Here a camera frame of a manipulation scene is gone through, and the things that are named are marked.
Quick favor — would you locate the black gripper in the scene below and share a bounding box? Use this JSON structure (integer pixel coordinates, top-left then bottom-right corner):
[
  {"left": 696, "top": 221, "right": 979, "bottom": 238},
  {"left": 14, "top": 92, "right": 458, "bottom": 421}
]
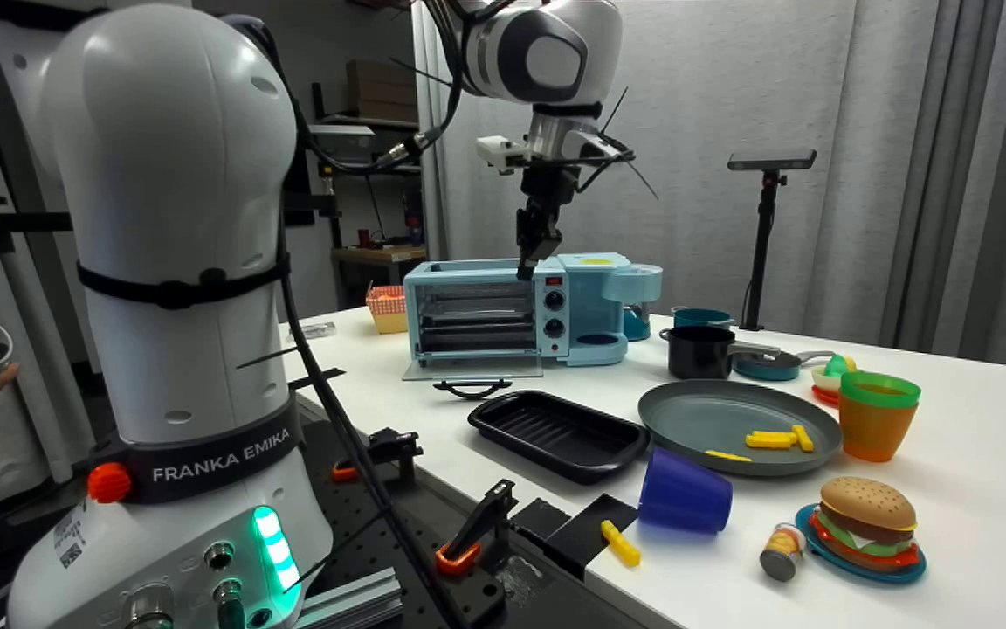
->
[{"left": 514, "top": 156, "right": 583, "bottom": 283}]

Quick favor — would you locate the light blue toy oven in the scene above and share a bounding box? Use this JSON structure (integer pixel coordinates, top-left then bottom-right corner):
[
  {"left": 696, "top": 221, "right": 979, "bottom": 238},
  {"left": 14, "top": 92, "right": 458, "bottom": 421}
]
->
[{"left": 399, "top": 248, "right": 668, "bottom": 405}]

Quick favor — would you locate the orange toy basket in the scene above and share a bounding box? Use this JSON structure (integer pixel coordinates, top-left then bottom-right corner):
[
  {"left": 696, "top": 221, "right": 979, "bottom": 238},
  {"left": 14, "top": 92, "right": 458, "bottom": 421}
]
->
[{"left": 364, "top": 283, "right": 413, "bottom": 338}]

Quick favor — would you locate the background metal shelf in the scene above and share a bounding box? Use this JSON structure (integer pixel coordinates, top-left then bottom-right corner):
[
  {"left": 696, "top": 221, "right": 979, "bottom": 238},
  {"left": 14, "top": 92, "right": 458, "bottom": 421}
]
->
[{"left": 308, "top": 53, "right": 433, "bottom": 307}]

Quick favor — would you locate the teal toy pot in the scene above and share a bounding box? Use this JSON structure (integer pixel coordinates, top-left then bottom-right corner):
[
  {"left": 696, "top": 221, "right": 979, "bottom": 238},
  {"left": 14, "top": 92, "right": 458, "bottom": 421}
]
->
[{"left": 670, "top": 304, "right": 735, "bottom": 336}]

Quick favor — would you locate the black ridged baking tray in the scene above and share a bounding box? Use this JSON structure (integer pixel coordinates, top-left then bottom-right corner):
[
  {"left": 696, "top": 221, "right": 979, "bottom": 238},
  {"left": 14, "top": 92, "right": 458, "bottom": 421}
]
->
[{"left": 465, "top": 388, "right": 652, "bottom": 491}]

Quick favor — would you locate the black toy pot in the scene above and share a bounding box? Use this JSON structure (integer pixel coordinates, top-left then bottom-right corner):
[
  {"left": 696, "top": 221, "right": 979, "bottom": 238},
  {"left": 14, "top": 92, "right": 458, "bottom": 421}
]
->
[{"left": 655, "top": 321, "right": 739, "bottom": 385}]

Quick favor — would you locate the large cardboard box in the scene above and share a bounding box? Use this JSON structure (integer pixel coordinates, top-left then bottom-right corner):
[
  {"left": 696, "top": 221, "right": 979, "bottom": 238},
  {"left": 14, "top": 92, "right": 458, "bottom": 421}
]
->
[{"left": 341, "top": 56, "right": 422, "bottom": 124}]

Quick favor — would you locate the grey round plate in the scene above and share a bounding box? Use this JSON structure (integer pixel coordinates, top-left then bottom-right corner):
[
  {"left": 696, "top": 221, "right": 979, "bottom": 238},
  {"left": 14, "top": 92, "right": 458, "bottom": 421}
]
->
[{"left": 635, "top": 374, "right": 848, "bottom": 484}]

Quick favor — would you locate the black orange clamp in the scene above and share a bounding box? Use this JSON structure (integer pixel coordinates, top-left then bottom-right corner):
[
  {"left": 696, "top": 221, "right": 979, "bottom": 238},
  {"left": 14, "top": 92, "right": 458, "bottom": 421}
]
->
[
  {"left": 430, "top": 476, "right": 519, "bottom": 585},
  {"left": 327, "top": 424, "right": 427, "bottom": 491}
]

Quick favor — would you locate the black tripod stand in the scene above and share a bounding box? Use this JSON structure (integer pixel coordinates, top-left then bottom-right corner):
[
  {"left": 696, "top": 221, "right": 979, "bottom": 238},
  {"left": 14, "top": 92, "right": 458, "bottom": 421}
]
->
[{"left": 721, "top": 140, "right": 820, "bottom": 336}]

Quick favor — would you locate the dark teal toy pan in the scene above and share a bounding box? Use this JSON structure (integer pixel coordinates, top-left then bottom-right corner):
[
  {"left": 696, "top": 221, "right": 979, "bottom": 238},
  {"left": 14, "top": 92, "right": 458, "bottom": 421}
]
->
[{"left": 728, "top": 344, "right": 844, "bottom": 385}]

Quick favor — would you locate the black square pad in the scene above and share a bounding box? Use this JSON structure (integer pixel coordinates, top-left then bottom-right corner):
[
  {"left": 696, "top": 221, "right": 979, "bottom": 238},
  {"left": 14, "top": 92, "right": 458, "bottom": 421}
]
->
[{"left": 537, "top": 491, "right": 641, "bottom": 577}]

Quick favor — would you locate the blue plastic cup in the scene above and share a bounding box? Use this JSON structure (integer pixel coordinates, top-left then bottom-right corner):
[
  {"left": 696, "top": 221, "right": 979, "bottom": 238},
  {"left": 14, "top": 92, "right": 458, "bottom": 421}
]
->
[{"left": 635, "top": 445, "right": 735, "bottom": 542}]

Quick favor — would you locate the red toy plate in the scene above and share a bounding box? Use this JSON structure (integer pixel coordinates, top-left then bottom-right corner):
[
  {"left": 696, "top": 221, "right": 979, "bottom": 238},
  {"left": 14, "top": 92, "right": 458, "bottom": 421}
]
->
[{"left": 805, "top": 379, "right": 844, "bottom": 412}]

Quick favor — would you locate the green toy food piece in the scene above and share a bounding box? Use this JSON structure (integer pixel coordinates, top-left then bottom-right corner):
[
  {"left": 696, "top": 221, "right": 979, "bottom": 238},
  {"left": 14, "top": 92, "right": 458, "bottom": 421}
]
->
[{"left": 820, "top": 353, "right": 861, "bottom": 385}]

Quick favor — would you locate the green plastic cup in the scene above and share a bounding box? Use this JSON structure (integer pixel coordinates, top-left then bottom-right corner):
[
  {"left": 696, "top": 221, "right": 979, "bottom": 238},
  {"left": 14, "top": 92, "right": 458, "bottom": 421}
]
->
[{"left": 836, "top": 368, "right": 926, "bottom": 417}]

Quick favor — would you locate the small toy can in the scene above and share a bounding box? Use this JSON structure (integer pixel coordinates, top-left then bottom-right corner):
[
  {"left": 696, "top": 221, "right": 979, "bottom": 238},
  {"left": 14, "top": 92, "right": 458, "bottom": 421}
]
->
[{"left": 755, "top": 520, "right": 805, "bottom": 586}]

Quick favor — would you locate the toy hamburger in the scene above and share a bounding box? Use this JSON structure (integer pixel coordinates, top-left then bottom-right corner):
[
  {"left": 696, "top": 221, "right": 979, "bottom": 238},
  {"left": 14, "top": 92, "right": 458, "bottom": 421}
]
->
[{"left": 809, "top": 471, "right": 922, "bottom": 562}]

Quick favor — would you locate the small teal plate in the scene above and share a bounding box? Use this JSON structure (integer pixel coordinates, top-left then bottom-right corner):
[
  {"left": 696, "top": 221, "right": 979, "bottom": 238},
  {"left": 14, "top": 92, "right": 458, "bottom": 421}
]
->
[{"left": 789, "top": 500, "right": 929, "bottom": 590}]

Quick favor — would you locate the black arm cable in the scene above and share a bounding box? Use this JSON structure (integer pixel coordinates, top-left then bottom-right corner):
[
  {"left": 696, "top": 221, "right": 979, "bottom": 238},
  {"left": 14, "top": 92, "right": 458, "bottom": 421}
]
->
[{"left": 275, "top": 260, "right": 465, "bottom": 629}]

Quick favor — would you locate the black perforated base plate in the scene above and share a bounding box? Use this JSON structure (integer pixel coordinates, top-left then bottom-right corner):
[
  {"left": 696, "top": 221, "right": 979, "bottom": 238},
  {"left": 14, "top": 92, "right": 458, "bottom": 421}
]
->
[{"left": 278, "top": 392, "right": 685, "bottom": 629}]

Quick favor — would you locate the aluminium rail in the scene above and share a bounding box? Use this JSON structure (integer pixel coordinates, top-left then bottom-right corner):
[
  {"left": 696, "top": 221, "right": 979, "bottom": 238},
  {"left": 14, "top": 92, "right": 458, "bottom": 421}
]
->
[{"left": 289, "top": 562, "right": 409, "bottom": 629}]

